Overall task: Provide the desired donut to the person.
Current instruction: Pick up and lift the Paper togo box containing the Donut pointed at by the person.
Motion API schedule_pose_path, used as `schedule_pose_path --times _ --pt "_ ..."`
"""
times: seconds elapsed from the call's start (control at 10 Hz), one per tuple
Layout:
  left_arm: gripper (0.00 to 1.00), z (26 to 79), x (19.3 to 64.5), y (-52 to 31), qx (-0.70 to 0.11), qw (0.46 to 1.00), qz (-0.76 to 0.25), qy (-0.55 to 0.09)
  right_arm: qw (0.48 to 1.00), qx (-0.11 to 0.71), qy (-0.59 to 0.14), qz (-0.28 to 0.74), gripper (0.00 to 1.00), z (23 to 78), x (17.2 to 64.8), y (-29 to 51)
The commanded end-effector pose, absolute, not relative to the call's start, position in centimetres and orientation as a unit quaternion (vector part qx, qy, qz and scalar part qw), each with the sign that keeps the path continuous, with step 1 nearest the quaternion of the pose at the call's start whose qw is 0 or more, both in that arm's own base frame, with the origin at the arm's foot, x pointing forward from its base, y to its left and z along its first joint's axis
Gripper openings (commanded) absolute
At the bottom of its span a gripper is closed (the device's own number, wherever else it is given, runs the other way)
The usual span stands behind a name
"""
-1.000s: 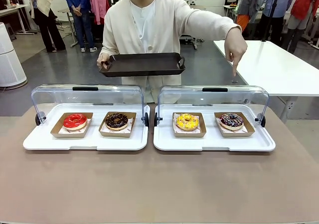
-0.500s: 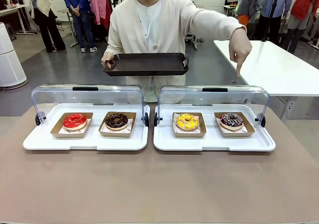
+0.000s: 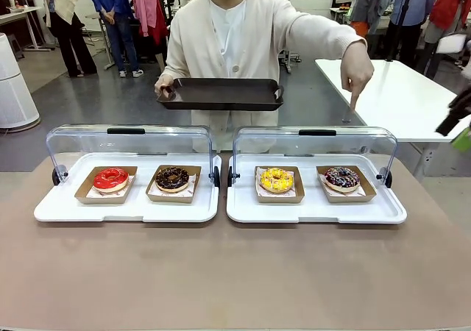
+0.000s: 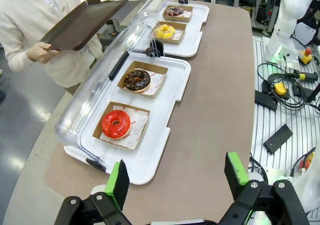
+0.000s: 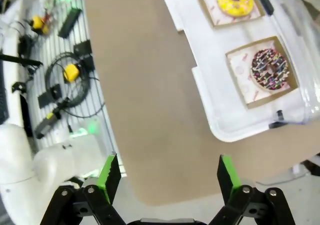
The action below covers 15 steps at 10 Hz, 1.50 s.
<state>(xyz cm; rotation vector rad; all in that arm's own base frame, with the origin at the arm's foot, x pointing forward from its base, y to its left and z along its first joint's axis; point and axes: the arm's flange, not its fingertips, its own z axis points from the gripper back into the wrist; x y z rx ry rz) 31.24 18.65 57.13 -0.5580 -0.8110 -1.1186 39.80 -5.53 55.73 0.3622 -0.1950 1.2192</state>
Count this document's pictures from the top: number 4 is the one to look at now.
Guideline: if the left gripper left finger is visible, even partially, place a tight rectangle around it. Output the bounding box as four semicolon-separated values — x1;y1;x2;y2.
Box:
53;159;133;225

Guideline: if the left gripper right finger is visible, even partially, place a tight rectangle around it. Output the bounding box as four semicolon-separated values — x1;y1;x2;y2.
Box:
218;151;311;225

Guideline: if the brown plastic serving tray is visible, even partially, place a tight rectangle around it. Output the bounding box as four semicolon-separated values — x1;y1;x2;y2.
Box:
39;0;132;52

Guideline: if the dark donut with colourful sprinkles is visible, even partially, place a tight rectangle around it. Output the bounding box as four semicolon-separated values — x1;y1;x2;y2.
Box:
165;6;185;18

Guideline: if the person's right forearm cream sleeve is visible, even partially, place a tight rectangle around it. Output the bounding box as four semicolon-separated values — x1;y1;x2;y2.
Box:
0;32;36;71

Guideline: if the red glazed donut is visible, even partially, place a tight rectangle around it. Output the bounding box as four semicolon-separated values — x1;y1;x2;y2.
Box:
101;109;132;140

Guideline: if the chocolate donut with nut crumbs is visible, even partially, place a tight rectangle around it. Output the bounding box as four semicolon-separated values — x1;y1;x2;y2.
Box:
123;69;152;93

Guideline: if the yellow sprinkled donut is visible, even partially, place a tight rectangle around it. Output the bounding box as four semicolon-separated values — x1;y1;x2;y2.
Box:
153;24;176;40

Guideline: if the person in cream cardigan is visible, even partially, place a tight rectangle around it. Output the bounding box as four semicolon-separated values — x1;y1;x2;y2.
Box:
0;0;106;96

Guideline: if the person's right hand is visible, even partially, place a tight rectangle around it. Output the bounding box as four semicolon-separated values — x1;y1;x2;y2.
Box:
26;41;61;65

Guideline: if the black flat block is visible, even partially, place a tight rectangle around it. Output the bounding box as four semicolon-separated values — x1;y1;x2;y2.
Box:
254;89;278;111
262;124;294;155

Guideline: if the white display tray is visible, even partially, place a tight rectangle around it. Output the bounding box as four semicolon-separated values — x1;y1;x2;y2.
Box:
63;51;192;186
132;4;210;58

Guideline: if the red yellow emergency stop button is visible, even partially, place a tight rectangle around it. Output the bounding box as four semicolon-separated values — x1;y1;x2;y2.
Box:
298;151;316;171
298;47;313;66

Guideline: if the black coiled cable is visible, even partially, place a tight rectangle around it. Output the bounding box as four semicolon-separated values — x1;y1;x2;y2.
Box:
257;62;309;111

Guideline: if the clear display lid black handle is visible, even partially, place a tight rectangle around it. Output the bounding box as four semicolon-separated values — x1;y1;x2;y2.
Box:
54;24;161;172
124;0;189;57

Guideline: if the black yellow enabling handle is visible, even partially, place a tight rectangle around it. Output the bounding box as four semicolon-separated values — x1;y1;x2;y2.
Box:
287;70;320;83

